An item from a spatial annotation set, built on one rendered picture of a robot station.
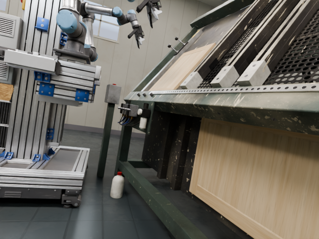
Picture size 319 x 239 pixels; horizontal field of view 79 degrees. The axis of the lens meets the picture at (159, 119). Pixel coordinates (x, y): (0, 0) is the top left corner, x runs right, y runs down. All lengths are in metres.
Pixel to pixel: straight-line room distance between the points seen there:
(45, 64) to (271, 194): 1.38
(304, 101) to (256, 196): 0.52
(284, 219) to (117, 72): 4.58
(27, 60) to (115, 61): 3.78
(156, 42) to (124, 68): 1.07
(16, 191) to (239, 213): 1.30
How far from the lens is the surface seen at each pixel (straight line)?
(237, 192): 1.12
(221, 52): 1.40
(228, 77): 1.02
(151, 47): 5.33
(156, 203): 1.34
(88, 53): 2.06
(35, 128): 1.74
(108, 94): 1.94
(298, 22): 1.17
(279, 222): 1.02
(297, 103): 0.70
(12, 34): 1.77
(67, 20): 1.44
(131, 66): 5.11
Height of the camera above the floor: 0.74
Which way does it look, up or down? 2 degrees down
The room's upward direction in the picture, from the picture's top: 9 degrees clockwise
